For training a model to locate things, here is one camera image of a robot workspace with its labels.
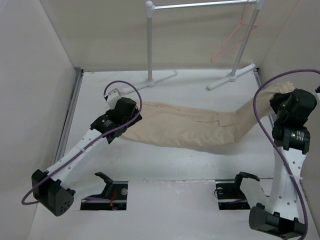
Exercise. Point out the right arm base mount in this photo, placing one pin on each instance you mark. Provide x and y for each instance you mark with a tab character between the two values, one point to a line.
229	198

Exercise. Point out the pink wire hanger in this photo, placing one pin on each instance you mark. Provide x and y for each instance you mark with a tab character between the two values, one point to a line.
229	38

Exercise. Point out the beige cargo trousers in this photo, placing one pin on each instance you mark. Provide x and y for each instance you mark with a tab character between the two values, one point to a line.
174	126

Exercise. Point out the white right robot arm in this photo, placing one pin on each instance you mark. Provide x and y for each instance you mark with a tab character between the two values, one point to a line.
283	213

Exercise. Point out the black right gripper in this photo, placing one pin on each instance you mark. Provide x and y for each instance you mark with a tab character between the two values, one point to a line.
275	101

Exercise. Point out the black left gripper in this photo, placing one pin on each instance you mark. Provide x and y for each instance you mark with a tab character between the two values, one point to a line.
137	119

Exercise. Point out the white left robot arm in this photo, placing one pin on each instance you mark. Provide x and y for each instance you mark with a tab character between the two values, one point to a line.
52	187

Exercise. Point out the aluminium left table rail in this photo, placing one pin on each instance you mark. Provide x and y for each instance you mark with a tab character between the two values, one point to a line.
62	143

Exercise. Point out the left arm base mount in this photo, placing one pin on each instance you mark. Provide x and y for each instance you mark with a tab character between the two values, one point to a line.
112	198

